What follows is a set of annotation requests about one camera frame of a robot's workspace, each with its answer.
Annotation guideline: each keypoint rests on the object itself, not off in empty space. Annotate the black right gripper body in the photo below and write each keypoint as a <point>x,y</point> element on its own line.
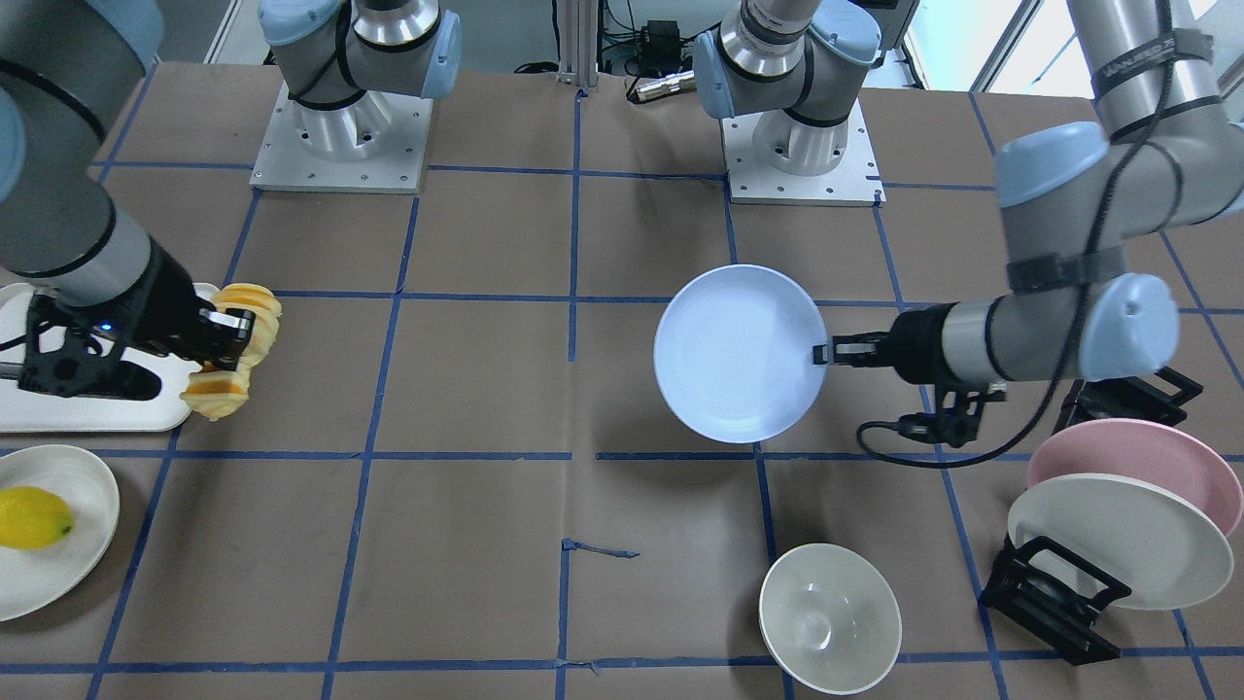
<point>171,303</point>

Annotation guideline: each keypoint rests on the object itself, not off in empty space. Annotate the black plate rack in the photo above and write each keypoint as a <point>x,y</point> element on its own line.
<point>1039,602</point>

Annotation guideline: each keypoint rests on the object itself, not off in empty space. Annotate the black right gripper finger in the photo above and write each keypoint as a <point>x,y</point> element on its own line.
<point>224,337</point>

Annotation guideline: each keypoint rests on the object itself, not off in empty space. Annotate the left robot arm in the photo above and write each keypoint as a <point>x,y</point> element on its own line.
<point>1163,153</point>

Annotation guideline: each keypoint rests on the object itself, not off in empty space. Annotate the black power adapter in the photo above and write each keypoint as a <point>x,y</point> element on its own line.
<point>658,39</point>

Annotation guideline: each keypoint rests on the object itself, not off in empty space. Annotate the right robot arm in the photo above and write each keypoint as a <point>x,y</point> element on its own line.
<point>352,70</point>

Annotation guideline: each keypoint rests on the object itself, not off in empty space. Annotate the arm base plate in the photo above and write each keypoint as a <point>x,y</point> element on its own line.
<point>377,145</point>
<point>771,159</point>

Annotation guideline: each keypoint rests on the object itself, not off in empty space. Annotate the silver cylinder connector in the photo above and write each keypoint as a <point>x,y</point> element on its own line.
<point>661,88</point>

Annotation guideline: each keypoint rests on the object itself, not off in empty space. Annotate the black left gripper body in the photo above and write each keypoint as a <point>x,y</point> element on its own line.
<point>915,345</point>

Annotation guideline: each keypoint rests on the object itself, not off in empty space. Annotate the aluminium frame post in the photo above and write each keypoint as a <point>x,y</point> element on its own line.
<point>577,32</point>

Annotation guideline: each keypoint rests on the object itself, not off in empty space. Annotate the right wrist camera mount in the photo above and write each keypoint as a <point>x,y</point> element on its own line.
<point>63,358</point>

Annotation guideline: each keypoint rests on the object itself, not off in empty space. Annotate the light blue plate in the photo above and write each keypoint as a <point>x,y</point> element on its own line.
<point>733,353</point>

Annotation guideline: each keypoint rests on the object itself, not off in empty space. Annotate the white bowl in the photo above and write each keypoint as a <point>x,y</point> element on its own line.
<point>830,619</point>

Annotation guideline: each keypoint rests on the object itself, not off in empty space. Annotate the pink plate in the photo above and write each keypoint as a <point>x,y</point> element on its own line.
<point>1150,452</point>

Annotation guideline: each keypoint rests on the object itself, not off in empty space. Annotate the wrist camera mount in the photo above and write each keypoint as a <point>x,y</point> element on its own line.
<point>63,358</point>
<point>955,421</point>

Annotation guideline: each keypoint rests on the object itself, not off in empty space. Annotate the white rectangular tray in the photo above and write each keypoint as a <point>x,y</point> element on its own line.
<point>23,412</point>

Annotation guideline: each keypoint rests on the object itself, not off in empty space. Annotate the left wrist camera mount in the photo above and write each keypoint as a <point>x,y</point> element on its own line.
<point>955,421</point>

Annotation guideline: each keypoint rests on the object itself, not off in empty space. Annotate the cream plate in rack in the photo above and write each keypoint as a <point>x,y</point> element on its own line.
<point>1169,553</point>

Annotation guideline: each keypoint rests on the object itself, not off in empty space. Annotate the cream plate under lemon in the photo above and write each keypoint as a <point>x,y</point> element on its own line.
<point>32,578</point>

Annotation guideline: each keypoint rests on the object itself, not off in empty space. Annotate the yellow lemon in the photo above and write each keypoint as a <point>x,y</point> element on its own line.
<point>33,517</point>

